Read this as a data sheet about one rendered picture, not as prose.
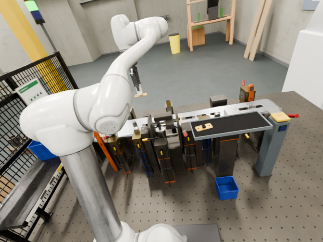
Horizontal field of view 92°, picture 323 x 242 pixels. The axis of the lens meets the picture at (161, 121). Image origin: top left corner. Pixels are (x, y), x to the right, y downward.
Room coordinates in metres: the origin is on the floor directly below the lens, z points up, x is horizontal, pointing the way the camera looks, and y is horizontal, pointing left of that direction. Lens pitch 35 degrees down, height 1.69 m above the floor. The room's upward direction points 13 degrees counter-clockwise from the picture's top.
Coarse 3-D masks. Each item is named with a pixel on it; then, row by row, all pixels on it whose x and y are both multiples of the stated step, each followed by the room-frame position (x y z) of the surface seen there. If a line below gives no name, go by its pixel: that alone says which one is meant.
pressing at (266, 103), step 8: (232, 104) 1.00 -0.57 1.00; (240, 104) 0.97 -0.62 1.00; (248, 104) 0.94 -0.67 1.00; (256, 104) 0.92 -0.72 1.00; (264, 104) 0.90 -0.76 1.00; (272, 104) 0.88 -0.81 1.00; (184, 112) 1.03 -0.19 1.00; (192, 112) 1.00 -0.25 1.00; (200, 112) 0.98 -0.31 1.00; (208, 112) 0.96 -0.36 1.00; (264, 112) 0.81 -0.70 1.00; (128, 120) 1.10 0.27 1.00; (136, 120) 1.07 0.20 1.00; (144, 120) 1.05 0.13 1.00; (152, 120) 1.02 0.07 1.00; (184, 120) 0.93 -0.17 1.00; (192, 120) 0.91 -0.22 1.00; (128, 128) 0.98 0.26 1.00; (120, 136) 0.90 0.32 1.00; (128, 136) 0.89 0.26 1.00
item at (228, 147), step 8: (224, 136) 0.56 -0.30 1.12; (232, 136) 0.56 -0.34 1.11; (216, 144) 0.62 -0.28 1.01; (224, 144) 0.56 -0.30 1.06; (232, 144) 0.56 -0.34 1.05; (216, 152) 0.62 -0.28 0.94; (224, 152) 0.56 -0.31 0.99; (232, 152) 0.56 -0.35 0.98; (216, 160) 0.61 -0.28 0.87; (224, 160) 0.56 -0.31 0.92; (232, 160) 0.56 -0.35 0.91; (216, 168) 0.60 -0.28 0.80; (224, 168) 0.56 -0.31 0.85; (232, 168) 0.56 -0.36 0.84; (216, 176) 0.60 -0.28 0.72; (224, 176) 0.56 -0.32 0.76
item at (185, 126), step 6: (186, 126) 0.75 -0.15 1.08; (186, 132) 0.71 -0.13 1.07; (186, 138) 0.71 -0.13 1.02; (192, 138) 0.70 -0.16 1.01; (186, 144) 0.71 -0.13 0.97; (192, 144) 0.71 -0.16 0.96; (186, 150) 0.72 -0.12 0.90; (192, 150) 0.71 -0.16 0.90; (186, 156) 0.72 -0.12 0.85; (192, 156) 0.71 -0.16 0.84; (186, 162) 0.72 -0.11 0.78; (192, 162) 0.71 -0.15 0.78; (192, 168) 0.71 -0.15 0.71
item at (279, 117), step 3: (273, 114) 0.59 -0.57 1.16; (276, 114) 0.59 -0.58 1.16; (279, 114) 0.58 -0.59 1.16; (282, 114) 0.58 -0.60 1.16; (285, 114) 0.57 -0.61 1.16; (273, 117) 0.58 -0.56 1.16; (276, 117) 0.57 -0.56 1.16; (279, 117) 0.56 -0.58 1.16; (282, 117) 0.56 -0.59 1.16; (285, 117) 0.55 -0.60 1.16; (288, 117) 0.55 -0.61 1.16; (276, 120) 0.55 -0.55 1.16; (279, 120) 0.54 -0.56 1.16; (282, 120) 0.54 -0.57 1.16; (285, 120) 0.54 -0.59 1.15; (288, 120) 0.54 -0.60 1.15
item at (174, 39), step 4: (172, 36) 7.20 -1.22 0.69; (176, 36) 7.18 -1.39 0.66; (172, 40) 7.22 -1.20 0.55; (176, 40) 7.18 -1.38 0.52; (172, 44) 7.24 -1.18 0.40; (176, 44) 7.19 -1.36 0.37; (172, 48) 7.28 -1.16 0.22; (176, 48) 7.19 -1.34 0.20; (172, 52) 7.32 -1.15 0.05; (176, 52) 7.20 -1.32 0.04
